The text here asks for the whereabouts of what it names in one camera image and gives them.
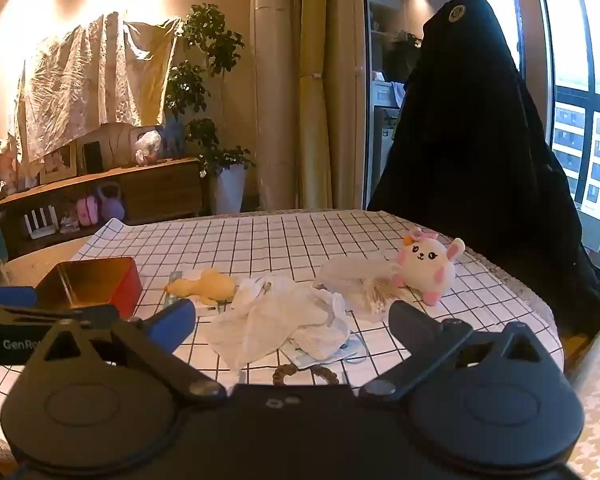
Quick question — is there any cream rolled mattress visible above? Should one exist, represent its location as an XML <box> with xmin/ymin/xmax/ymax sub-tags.
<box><xmin>249</xmin><ymin>0</ymin><xmax>302</xmax><ymax>211</ymax></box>

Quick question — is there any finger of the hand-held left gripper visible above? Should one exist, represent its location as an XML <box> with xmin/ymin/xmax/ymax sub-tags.
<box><xmin>0</xmin><ymin>304</ymin><xmax>121</xmax><ymax>333</ymax></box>
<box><xmin>0</xmin><ymin>286</ymin><xmax>39</xmax><ymax>307</ymax></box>

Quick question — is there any white black checkered tablecloth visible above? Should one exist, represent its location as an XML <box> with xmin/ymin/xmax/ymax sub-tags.
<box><xmin>0</xmin><ymin>208</ymin><xmax>565</xmax><ymax>413</ymax></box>

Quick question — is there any white plant pot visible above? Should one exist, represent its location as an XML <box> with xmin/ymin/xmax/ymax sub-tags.
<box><xmin>215</xmin><ymin>164</ymin><xmax>247</xmax><ymax>215</ymax></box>

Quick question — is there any wooden tv cabinet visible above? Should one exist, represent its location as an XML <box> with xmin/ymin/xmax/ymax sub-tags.
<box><xmin>0</xmin><ymin>157</ymin><xmax>204</xmax><ymax>257</ymax></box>

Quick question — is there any light picture frame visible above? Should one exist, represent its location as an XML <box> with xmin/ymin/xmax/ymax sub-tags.
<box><xmin>39</xmin><ymin>141</ymin><xmax>79</xmax><ymax>184</ymax></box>

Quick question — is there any pink plush doll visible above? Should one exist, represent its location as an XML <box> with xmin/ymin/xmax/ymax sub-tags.
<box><xmin>0</xmin><ymin>139</ymin><xmax>20</xmax><ymax>195</ymax></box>

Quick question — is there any red tin box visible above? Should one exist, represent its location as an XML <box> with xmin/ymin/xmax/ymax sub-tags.
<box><xmin>34</xmin><ymin>256</ymin><xmax>144</xmax><ymax>319</ymax></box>

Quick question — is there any black garment draped on chair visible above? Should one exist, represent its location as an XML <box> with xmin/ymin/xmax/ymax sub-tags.
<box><xmin>367</xmin><ymin>0</ymin><xmax>600</xmax><ymax>333</ymax></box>

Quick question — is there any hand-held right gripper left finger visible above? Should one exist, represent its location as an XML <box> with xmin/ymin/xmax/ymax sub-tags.
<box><xmin>25</xmin><ymin>299</ymin><xmax>227</xmax><ymax>403</ymax></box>

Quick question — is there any white router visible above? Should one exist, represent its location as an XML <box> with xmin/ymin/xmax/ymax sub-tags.
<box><xmin>23</xmin><ymin>207</ymin><xmax>61</xmax><ymax>239</ymax></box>

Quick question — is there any green potted plant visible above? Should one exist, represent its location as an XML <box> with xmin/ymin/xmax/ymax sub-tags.
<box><xmin>164</xmin><ymin>3</ymin><xmax>256</xmax><ymax>177</ymax></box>

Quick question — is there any hanging cream sheet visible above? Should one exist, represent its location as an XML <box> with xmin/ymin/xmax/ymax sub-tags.
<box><xmin>9</xmin><ymin>9</ymin><xmax>187</xmax><ymax>163</ymax></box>

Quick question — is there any clear bag of cotton swabs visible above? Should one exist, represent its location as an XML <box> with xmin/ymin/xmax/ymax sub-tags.
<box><xmin>314</xmin><ymin>257</ymin><xmax>417</xmax><ymax>317</ymax></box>

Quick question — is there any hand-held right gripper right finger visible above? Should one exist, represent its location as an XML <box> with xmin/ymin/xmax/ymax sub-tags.
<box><xmin>357</xmin><ymin>300</ymin><xmax>551</xmax><ymax>403</ymax></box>

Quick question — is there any white face mask blue cartoon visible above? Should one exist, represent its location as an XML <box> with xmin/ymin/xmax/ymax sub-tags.
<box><xmin>279</xmin><ymin>332</ymin><xmax>367</xmax><ymax>367</ymax></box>

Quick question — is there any plastic bag of fruit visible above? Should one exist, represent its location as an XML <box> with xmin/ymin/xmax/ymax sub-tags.
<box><xmin>134</xmin><ymin>130</ymin><xmax>162</xmax><ymax>167</ymax></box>

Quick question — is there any beige curtain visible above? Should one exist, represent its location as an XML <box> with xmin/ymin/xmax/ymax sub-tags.
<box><xmin>289</xmin><ymin>0</ymin><xmax>367</xmax><ymax>211</ymax></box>

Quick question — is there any black picture frame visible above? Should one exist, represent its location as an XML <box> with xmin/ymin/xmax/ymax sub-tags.
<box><xmin>82</xmin><ymin>140</ymin><xmax>104</xmax><ymax>174</ymax></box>

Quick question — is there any yellow duck plush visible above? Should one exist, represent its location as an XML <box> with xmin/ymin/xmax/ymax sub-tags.
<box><xmin>164</xmin><ymin>269</ymin><xmax>239</xmax><ymax>307</ymax></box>

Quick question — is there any wooden bead bracelet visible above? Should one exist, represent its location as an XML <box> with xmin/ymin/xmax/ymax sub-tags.
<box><xmin>272</xmin><ymin>364</ymin><xmax>342</xmax><ymax>387</ymax></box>

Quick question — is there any purple kettlebell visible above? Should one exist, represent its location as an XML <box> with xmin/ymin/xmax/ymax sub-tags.
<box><xmin>96</xmin><ymin>182</ymin><xmax>127</xmax><ymax>222</ymax></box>

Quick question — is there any white cloth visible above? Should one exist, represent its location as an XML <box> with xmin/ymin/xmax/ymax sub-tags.
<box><xmin>204</xmin><ymin>274</ymin><xmax>352</xmax><ymax>372</ymax></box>

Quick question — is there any white pink bunny plush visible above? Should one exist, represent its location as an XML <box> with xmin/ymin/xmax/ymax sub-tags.
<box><xmin>392</xmin><ymin>227</ymin><xmax>467</xmax><ymax>307</ymax></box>

